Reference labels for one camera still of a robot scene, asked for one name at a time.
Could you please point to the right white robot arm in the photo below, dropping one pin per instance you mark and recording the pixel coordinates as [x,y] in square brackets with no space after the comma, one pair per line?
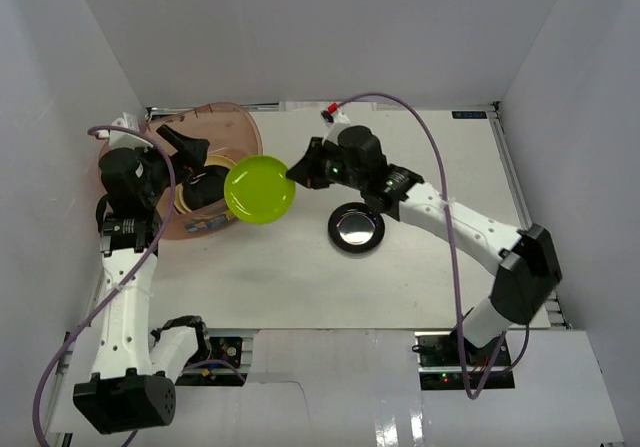
[524,263]

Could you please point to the pink translucent plastic bin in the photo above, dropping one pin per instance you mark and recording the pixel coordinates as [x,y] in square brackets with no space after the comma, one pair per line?
[231,132]

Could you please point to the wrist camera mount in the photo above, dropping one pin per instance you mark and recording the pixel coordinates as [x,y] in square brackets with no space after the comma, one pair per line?
[335,121]
[130,137]

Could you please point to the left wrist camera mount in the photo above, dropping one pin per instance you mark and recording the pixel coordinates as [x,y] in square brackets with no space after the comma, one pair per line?
[130,137]

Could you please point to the peach orange plate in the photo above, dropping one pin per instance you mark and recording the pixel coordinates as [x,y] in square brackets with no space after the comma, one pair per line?
[211,160]

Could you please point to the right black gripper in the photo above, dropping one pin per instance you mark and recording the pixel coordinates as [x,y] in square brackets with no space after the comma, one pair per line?
[309,171]

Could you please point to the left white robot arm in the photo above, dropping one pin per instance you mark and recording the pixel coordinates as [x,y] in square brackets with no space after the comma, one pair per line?
[132,381]

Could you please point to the blue table label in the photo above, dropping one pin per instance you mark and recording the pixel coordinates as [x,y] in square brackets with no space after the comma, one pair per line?
[468,115]

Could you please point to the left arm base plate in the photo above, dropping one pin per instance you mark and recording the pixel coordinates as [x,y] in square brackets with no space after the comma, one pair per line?
[223,369]

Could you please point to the papers at table back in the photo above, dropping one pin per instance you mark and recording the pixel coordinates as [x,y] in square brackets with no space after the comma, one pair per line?
[355,107]

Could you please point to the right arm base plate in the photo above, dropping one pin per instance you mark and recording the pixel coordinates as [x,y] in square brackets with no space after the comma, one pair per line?
[440,370]

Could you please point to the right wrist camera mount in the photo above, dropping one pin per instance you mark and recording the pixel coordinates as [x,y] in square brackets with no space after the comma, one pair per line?
[335,121]

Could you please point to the glossy black plate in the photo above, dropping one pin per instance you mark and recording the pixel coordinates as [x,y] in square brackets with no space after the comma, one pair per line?
[204,188]
[355,229]

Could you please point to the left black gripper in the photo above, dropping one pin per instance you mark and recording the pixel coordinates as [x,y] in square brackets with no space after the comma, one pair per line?
[179,152]

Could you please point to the lime green plate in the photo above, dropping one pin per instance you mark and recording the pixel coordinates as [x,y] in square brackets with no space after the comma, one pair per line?
[257,191]

